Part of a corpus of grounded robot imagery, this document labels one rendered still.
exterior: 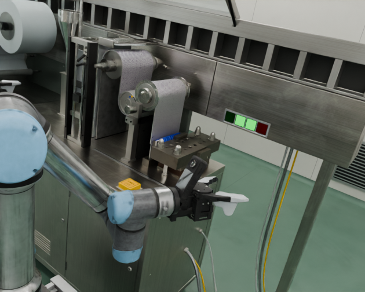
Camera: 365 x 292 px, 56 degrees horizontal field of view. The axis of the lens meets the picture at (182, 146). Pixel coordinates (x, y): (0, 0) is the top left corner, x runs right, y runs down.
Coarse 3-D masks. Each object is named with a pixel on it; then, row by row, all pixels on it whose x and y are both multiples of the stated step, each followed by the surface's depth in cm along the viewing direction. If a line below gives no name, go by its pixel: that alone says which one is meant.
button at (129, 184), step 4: (124, 180) 152; (128, 180) 153; (132, 180) 154; (120, 184) 150; (124, 184) 149; (128, 184) 150; (132, 184) 150; (136, 184) 151; (140, 184) 152; (124, 188) 149; (128, 188) 147; (132, 188) 148; (136, 188) 150
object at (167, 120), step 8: (176, 104) 176; (160, 112) 168; (168, 112) 173; (176, 112) 179; (160, 120) 170; (168, 120) 176; (176, 120) 182; (152, 128) 167; (160, 128) 173; (168, 128) 178; (176, 128) 185; (152, 136) 169; (160, 136) 175
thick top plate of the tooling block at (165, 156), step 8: (192, 136) 187; (200, 136) 189; (208, 136) 191; (168, 144) 171; (176, 144) 173; (184, 144) 174; (192, 144) 176; (200, 144) 178; (208, 144) 180; (216, 144) 186; (152, 152) 166; (160, 152) 163; (168, 152) 162; (184, 152) 165; (192, 152) 167; (160, 160) 164; (168, 160) 161; (176, 160) 158; (184, 160) 163; (176, 168) 159
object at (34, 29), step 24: (0, 0) 188; (24, 0) 199; (48, 0) 211; (0, 24) 193; (24, 24) 204; (48, 24) 216; (0, 48) 198; (24, 48) 209; (48, 48) 222; (0, 72) 203; (24, 72) 215; (48, 72) 228; (24, 96) 221; (48, 96) 235
